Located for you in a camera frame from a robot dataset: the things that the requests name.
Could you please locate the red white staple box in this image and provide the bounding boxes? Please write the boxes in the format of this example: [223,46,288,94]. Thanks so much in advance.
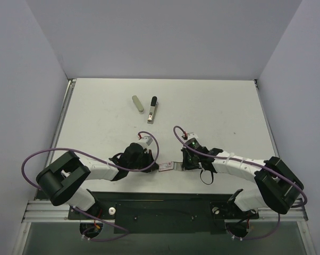
[158,162,174,172]

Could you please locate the large black beige stapler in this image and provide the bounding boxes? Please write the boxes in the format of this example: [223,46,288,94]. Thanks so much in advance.
[147,96,158,124]

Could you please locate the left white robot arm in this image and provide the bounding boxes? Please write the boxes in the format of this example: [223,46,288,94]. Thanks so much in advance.
[36,142,159,219]

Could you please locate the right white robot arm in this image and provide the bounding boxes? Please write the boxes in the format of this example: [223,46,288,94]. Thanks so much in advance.
[181,137,304,217]

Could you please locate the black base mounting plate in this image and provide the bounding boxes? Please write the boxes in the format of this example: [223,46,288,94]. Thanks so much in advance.
[66,191,259,236]

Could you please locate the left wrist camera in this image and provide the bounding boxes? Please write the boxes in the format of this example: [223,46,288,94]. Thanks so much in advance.
[137,135,154,149]

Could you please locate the aluminium frame rail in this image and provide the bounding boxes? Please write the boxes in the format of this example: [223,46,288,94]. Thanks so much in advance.
[21,78,77,223]

